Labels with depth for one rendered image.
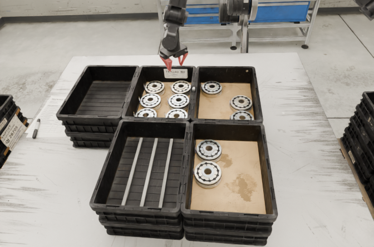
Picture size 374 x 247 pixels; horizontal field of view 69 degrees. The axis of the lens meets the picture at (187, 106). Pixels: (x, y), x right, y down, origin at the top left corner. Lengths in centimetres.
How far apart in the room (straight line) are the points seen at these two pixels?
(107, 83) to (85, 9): 290
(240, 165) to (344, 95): 198
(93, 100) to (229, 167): 79
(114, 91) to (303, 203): 105
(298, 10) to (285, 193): 240
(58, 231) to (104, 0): 345
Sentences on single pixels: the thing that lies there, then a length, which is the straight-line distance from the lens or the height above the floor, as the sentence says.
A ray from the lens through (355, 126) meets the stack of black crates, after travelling 212.
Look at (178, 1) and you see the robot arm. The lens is 105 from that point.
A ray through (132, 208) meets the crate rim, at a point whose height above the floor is 93.
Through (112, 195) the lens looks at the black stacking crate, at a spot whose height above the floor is 83.
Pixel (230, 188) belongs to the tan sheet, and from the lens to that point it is 107.
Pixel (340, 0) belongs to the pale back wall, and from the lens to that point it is 444.
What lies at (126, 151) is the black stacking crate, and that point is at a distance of 121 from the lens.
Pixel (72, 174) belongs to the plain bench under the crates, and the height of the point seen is 70.
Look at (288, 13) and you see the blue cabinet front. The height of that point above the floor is 42.
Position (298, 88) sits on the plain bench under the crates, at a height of 70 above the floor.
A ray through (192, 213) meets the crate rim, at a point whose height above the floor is 93.
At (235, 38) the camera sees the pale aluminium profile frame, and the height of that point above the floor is 14.
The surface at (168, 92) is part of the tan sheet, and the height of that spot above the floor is 83.
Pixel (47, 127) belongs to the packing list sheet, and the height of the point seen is 70.
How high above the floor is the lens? 175
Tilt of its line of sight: 43 degrees down
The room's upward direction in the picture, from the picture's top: 4 degrees counter-clockwise
